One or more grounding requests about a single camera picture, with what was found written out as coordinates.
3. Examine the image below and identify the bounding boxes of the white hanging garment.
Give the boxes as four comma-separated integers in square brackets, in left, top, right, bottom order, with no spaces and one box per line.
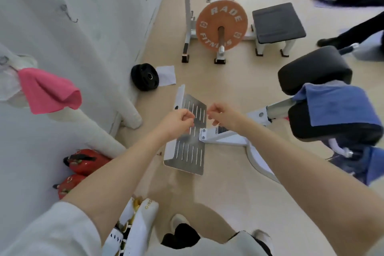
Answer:
[0,44,38,104]

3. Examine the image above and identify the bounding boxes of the blue towel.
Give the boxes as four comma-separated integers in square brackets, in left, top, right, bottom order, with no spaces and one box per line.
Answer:
[292,83,380,127]

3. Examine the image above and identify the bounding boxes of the person's right hand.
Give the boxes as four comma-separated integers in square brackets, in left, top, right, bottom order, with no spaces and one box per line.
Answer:
[207,103,248,134]

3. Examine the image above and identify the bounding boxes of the person's white shoe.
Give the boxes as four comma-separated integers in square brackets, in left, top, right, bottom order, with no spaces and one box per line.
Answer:
[170,214,191,234]

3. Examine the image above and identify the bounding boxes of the white paper sheet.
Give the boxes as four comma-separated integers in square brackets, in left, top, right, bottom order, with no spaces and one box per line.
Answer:
[155,66,176,87]

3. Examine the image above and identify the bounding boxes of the white box with gold items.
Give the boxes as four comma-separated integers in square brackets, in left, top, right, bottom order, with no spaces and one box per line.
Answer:
[102,196,159,256]

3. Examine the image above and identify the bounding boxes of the person's right forearm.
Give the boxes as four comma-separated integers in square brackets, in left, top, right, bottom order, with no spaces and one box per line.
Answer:
[237,116,384,256]

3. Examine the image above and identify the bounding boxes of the slotted metal footplate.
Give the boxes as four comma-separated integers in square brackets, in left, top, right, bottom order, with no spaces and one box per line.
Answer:
[163,85,208,176]

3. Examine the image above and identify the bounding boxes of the large orange weight plate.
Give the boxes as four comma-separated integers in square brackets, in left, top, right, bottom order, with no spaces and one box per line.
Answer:
[196,0,249,52]

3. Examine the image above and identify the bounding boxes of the small black weight plate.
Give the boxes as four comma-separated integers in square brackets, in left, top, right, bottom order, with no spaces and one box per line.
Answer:
[131,63,159,91]

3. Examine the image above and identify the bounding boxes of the red fire extinguisher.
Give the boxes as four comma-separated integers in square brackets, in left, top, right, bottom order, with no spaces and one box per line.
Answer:
[63,149,112,175]
[53,174,88,200]

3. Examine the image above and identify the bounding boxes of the blue cloth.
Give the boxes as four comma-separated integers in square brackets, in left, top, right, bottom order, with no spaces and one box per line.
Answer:
[339,145,384,186]

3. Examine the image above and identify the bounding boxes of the white leg machine frame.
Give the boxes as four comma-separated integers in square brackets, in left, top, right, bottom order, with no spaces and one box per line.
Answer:
[198,97,300,184]

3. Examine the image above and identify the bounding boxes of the person's black trousers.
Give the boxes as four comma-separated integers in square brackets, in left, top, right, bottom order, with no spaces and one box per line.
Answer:
[161,223,201,247]

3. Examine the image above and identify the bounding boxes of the pink towel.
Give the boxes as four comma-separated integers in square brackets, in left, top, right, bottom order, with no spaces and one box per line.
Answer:
[17,68,82,115]

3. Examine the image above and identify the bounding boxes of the black roller pad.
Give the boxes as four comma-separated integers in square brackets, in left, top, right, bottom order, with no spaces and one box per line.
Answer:
[278,46,353,96]
[288,100,384,147]

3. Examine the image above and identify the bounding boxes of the person's left forearm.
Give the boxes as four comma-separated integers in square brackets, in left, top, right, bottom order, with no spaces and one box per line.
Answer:
[61,128,184,245]

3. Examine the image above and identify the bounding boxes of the black square seat pad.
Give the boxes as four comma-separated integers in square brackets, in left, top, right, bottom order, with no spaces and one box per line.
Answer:
[252,3,307,44]

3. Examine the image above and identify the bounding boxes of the person's white shirt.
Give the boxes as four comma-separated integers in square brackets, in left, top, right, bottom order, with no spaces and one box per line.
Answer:
[0,201,268,256]

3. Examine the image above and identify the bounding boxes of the white plate-loaded machine frame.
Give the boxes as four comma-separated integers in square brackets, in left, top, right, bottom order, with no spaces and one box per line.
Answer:
[181,0,297,64]

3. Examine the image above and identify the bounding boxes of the white padded pole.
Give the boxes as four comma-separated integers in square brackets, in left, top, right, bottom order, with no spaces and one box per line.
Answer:
[48,108,127,158]
[97,52,143,130]

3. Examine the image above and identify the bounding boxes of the person's left hand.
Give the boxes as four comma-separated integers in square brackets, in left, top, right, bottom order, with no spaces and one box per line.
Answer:
[158,109,195,142]

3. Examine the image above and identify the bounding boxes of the metal wall hook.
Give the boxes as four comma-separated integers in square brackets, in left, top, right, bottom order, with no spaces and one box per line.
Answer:
[60,4,79,23]

